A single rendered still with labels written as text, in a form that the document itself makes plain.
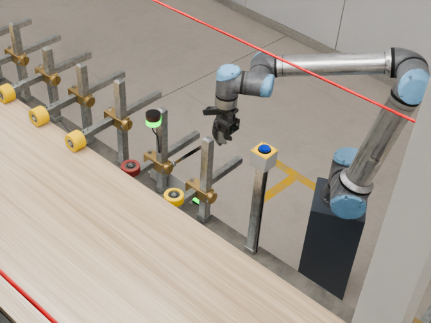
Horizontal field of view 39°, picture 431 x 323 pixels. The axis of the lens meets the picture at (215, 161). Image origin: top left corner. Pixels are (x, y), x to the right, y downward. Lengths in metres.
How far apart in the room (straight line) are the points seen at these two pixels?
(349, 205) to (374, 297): 1.97
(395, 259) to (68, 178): 2.03
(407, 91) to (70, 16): 3.91
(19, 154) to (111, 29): 2.93
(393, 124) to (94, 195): 1.18
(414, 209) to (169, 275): 1.64
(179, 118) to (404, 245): 3.81
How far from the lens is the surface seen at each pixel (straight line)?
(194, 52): 5.13
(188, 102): 4.52
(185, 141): 2.76
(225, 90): 2.37
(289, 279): 2.44
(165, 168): 2.61
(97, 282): 2.15
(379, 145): 2.47
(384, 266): 0.63
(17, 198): 2.49
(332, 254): 3.05
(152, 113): 2.44
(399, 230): 0.60
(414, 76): 2.31
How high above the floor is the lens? 2.57
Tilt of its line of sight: 40 degrees down
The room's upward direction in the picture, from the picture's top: 4 degrees clockwise
